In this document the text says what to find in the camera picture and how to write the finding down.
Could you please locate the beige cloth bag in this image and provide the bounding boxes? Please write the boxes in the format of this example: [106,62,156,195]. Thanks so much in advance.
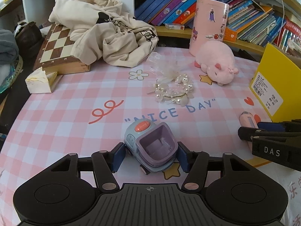
[49,0,158,68]

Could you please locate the pink checkered tablecloth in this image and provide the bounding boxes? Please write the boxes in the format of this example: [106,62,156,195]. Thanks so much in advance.
[0,46,301,226]

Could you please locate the grey folded clothing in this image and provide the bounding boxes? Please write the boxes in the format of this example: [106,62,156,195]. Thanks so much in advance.
[0,29,19,65]

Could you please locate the pink cylindrical container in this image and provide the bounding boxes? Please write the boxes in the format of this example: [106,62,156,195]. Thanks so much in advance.
[189,0,229,56]

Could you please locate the white bookshelf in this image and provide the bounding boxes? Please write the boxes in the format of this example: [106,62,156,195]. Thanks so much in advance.
[0,0,301,57]

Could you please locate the pearl flower hair accessory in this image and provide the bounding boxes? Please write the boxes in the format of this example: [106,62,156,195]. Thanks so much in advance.
[148,61,194,107]

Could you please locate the blue purple toy truck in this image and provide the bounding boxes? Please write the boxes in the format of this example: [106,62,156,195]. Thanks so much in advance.
[124,118,178,175]

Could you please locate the wooden chess board box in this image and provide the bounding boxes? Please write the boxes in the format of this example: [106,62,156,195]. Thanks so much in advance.
[33,24,90,75]

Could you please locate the small pink stapler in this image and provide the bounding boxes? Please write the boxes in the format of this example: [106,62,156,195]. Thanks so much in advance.
[239,111,258,151]

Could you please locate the white charging cable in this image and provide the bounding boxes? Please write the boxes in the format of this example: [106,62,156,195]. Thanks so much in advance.
[272,0,287,48]

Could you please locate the white paper box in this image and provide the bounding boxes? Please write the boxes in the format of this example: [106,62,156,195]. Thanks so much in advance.
[25,67,63,94]

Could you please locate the pink plush pig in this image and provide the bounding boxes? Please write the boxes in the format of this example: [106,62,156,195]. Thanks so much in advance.
[194,40,239,86]

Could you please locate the yellow cardboard box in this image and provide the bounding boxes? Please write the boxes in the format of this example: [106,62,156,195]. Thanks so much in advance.
[249,43,301,122]

